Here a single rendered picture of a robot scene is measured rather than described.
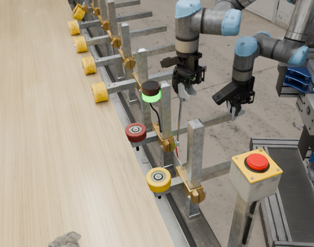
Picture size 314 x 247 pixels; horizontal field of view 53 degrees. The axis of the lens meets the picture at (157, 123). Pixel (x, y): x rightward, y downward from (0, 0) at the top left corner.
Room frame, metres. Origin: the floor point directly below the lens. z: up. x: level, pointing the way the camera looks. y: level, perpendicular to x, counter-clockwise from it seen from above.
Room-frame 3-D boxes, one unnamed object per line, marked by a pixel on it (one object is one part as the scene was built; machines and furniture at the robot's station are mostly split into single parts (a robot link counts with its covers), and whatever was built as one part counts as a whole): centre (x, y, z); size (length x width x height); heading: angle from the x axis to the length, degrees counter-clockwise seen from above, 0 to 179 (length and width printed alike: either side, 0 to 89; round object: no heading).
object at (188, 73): (0.92, -0.11, 1.15); 0.09 x 0.08 x 0.12; 38
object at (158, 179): (0.66, 0.00, 0.85); 0.08 x 0.08 x 0.11
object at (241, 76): (1.04, -0.33, 1.05); 0.08 x 0.08 x 0.05
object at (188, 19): (0.93, -0.11, 1.31); 0.09 x 0.08 x 0.11; 71
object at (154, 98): (0.88, 0.01, 1.07); 0.06 x 0.06 x 0.02
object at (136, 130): (0.90, 0.08, 0.85); 0.08 x 0.08 x 0.11
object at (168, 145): (0.91, -0.02, 0.85); 0.13 x 0.06 x 0.05; 18
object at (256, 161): (0.41, -0.19, 1.22); 0.04 x 0.04 x 0.02
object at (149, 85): (0.88, 0.01, 1.00); 0.06 x 0.06 x 0.22; 18
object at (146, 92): (0.88, 0.01, 1.10); 0.06 x 0.06 x 0.02
